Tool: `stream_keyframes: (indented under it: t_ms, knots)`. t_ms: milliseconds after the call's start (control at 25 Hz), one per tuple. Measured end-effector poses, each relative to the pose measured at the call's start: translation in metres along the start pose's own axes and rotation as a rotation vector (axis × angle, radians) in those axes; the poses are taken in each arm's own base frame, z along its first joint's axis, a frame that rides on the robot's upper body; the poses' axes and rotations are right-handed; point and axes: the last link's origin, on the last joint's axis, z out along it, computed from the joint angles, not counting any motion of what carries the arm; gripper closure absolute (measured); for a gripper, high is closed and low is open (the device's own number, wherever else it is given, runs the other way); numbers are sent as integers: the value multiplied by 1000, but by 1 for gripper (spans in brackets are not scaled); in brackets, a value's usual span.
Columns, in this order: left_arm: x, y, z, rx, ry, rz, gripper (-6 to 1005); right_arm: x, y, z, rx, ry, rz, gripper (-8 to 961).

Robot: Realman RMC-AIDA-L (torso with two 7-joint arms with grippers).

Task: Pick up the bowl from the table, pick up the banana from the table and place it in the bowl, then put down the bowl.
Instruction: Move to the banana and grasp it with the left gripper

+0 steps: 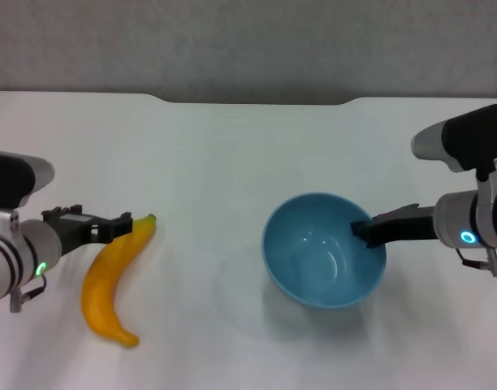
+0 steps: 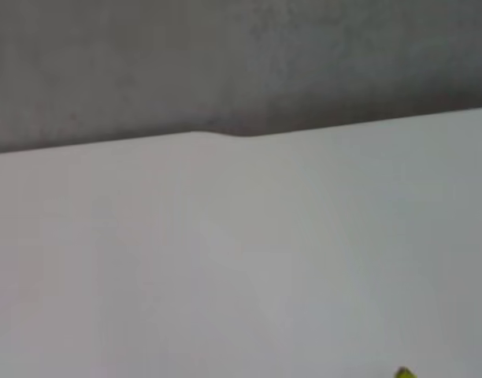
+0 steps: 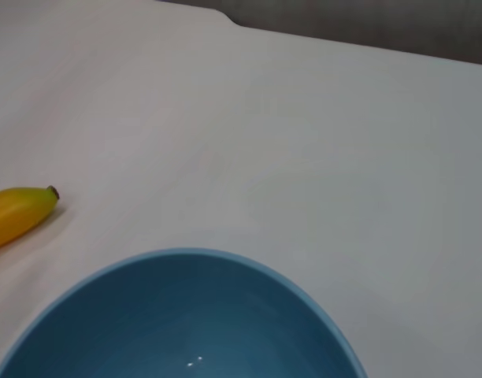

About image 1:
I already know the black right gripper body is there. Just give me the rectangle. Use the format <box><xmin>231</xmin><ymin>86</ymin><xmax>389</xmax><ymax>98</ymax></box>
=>
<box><xmin>384</xmin><ymin>206</ymin><xmax>436</xmax><ymax>246</ymax></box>

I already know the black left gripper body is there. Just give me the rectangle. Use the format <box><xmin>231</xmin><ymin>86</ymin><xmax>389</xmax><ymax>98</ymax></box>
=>
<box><xmin>49</xmin><ymin>214</ymin><xmax>97</xmax><ymax>258</ymax></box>

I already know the yellow banana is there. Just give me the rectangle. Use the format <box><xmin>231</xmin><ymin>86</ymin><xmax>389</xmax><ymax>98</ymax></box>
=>
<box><xmin>80</xmin><ymin>213</ymin><xmax>158</xmax><ymax>348</ymax></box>

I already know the blue bowl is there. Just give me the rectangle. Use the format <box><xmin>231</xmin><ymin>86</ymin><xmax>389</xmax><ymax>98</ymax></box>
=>
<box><xmin>261</xmin><ymin>193</ymin><xmax>387</xmax><ymax>310</ymax></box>

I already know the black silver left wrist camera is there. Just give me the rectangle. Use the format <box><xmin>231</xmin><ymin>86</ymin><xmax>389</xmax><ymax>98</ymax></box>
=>
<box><xmin>0</xmin><ymin>149</ymin><xmax>56</xmax><ymax>217</ymax></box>

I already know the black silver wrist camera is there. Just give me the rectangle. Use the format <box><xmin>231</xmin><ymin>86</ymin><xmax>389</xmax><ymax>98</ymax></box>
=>
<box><xmin>0</xmin><ymin>149</ymin><xmax>56</xmax><ymax>217</ymax></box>
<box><xmin>410</xmin><ymin>103</ymin><xmax>497</xmax><ymax>182</ymax></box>

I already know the left arm cable with plug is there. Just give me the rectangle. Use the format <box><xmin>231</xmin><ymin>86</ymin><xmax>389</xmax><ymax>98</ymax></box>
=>
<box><xmin>9</xmin><ymin>275</ymin><xmax>47</xmax><ymax>314</ymax></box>

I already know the arm cable with plug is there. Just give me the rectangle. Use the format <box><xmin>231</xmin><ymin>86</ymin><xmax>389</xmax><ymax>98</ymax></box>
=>
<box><xmin>9</xmin><ymin>275</ymin><xmax>47</xmax><ymax>314</ymax></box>
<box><xmin>455</xmin><ymin>245</ymin><xmax>497</xmax><ymax>278</ymax></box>

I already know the right arm cable with plug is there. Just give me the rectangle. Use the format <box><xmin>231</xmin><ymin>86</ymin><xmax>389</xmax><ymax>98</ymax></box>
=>
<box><xmin>455</xmin><ymin>245</ymin><xmax>497</xmax><ymax>278</ymax></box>

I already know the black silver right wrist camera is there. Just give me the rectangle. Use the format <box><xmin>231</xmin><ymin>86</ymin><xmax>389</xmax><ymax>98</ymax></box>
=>
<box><xmin>410</xmin><ymin>103</ymin><xmax>497</xmax><ymax>182</ymax></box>

